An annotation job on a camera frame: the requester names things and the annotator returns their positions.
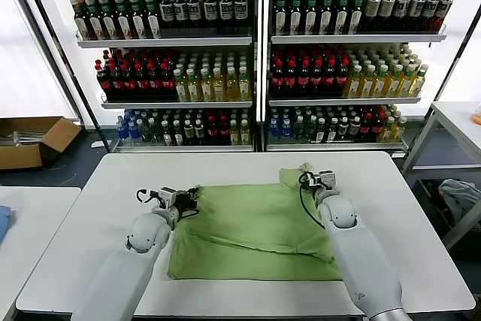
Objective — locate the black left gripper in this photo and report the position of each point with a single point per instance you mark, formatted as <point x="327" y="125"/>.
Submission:
<point x="186" y="202"/>

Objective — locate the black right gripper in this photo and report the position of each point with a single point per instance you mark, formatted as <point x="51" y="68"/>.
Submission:
<point x="309" y="180"/>

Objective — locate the green polo shirt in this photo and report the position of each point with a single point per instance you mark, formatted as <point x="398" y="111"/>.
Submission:
<point x="244" y="223"/>

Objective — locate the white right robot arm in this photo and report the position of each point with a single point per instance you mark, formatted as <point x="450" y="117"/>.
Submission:
<point x="357" y="246"/>

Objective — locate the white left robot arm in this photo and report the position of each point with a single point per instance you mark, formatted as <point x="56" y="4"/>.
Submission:
<point x="146" y="231"/>

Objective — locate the dark green bottle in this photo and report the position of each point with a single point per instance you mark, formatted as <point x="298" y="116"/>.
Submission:
<point x="310" y="129"/>
<point x="146" y="131"/>
<point x="298" y="129"/>
<point x="155" y="132"/>

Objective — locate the blue water bottle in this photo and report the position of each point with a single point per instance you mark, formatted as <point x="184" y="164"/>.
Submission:
<point x="121" y="131"/>
<point x="286" y="129"/>
<point x="134" y="131"/>
<point x="274" y="129"/>

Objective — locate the white cap tan label bottle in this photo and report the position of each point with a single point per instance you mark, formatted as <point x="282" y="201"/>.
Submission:
<point x="371" y="11"/>
<point x="343" y="127"/>
<point x="354" y="127"/>
<point x="386" y="11"/>
<point x="199" y="133"/>
<point x="189" y="133"/>

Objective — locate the red cap cola bottle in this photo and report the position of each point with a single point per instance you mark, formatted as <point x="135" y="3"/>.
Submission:
<point x="365" y="127"/>
<point x="290" y="80"/>
<point x="329" y="80"/>
<point x="168" y="84"/>
<point x="224" y="131"/>
<point x="376" y="127"/>
<point x="104" y="84"/>
<point x="341" y="80"/>
<point x="117" y="84"/>
<point x="143" y="84"/>
<point x="155" y="84"/>
<point x="316" y="80"/>
<point x="277" y="80"/>
<point x="213" y="131"/>
<point x="303" y="80"/>
<point x="130" y="84"/>

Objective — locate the yellow drink bottle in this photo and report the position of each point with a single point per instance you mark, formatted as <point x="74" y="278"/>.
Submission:
<point x="207" y="89"/>
<point x="244" y="89"/>
<point x="366" y="86"/>
<point x="181" y="89"/>
<point x="392" y="86"/>
<point x="379" y="86"/>
<point x="233" y="89"/>
<point x="220" y="89"/>
<point x="387" y="131"/>
<point x="353" y="86"/>
<point x="245" y="133"/>
<point x="416" y="86"/>
<point x="235" y="133"/>
<point x="399" y="131"/>
<point x="405" y="86"/>
<point x="194" y="89"/>

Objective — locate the grey metal shelving unit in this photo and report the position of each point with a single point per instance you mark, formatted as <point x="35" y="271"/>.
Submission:
<point x="256" y="73"/>
<point x="267" y="73"/>

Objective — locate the black storage crate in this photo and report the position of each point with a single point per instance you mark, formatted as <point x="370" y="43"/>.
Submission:
<point x="426" y="195"/>

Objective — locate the grey cloth pile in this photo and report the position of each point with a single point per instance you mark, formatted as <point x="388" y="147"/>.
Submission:
<point x="458" y="197"/>

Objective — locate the green cap tea bottle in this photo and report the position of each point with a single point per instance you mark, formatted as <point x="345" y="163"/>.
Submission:
<point x="138" y="23"/>
<point x="295" y="16"/>
<point x="110" y="24"/>
<point x="124" y="24"/>
<point x="311" y="16"/>
<point x="153" y="23"/>
<point x="82" y="24"/>
<point x="326" y="16"/>
<point x="341" y="16"/>
<point x="96" y="24"/>
<point x="280" y="16"/>
<point x="355" y="16"/>

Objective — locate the black slanted pole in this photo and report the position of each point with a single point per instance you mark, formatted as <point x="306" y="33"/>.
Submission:
<point x="449" y="73"/>
<point x="72" y="73"/>

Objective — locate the brown cardboard box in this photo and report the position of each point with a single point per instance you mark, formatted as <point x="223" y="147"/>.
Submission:
<point x="22" y="157"/>

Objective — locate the clear cup orange content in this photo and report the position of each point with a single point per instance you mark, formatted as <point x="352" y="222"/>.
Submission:
<point x="477" y="120"/>

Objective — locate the white cap dark label bottle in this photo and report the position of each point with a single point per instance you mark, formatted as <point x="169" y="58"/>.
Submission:
<point x="401" y="11"/>
<point x="241" y="11"/>
<point x="415" y="11"/>
<point x="443" y="9"/>
<point x="168" y="13"/>
<point x="181" y="13"/>
<point x="195" y="12"/>
<point x="430" y="11"/>
<point x="211" y="11"/>
<point x="227" y="11"/>

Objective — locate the clear plastic packaging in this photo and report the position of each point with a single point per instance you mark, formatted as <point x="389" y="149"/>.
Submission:
<point x="22" y="137"/>

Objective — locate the blue cloth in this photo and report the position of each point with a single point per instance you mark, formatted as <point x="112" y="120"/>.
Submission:
<point x="4" y="223"/>

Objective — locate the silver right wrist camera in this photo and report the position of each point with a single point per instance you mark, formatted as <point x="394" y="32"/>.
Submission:
<point x="327" y="180"/>

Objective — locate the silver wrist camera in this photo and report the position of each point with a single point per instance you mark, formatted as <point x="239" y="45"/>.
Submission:
<point x="167" y="196"/>
<point x="327" y="180"/>

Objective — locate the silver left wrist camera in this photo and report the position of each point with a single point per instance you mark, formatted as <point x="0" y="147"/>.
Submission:
<point x="167" y="196"/>

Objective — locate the white metal frame table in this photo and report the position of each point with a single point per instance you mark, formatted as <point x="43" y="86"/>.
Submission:
<point x="460" y="125"/>

